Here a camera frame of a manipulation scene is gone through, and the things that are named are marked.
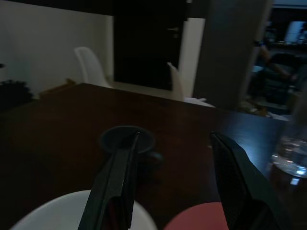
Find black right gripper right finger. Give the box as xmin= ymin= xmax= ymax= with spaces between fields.
xmin=210 ymin=131 xmax=292 ymax=230

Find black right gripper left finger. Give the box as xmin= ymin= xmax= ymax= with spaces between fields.
xmin=78 ymin=131 xmax=141 ymax=230

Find red plate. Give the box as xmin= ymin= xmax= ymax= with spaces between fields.
xmin=164 ymin=200 xmax=228 ymax=230

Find clear plastic water bottle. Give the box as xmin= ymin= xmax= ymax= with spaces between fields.
xmin=271 ymin=79 xmax=307 ymax=179

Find white plate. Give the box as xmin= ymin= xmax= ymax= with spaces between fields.
xmin=9 ymin=189 xmax=158 ymax=230

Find black folding chair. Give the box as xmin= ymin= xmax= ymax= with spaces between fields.
xmin=249 ymin=54 xmax=298 ymax=106

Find white plastic chair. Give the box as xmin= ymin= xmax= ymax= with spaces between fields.
xmin=167 ymin=62 xmax=214 ymax=107
xmin=73 ymin=46 xmax=116 ymax=89

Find dark potted plant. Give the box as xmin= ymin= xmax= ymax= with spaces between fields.
xmin=0 ymin=80 xmax=34 ymax=112

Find seated person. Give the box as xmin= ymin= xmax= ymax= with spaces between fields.
xmin=254 ymin=40 xmax=298 ymax=82

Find dark wooden door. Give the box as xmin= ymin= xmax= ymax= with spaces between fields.
xmin=112 ymin=7 xmax=187 ymax=91

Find dark cup with handle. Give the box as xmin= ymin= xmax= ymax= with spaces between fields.
xmin=99 ymin=125 xmax=164 ymax=173

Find light wooden frame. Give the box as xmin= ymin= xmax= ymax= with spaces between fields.
xmin=38 ymin=78 xmax=77 ymax=99

